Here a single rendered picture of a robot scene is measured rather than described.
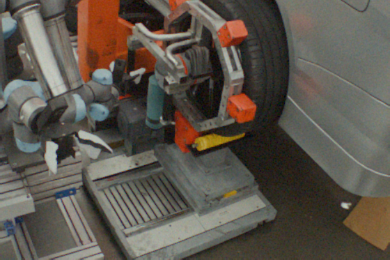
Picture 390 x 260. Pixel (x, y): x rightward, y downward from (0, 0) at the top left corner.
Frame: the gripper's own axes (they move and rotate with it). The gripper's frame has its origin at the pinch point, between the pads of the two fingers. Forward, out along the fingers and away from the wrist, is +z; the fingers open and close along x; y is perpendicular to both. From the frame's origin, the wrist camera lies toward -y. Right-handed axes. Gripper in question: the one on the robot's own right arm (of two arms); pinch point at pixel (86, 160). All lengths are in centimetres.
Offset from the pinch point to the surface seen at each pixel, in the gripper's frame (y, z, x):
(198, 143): 59, -42, -96
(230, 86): 19, -28, -86
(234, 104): 25, -23, -86
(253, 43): 2, -29, -95
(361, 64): -13, 15, -94
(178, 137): 66, -56, -99
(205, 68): 14, -36, -79
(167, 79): 20, -43, -68
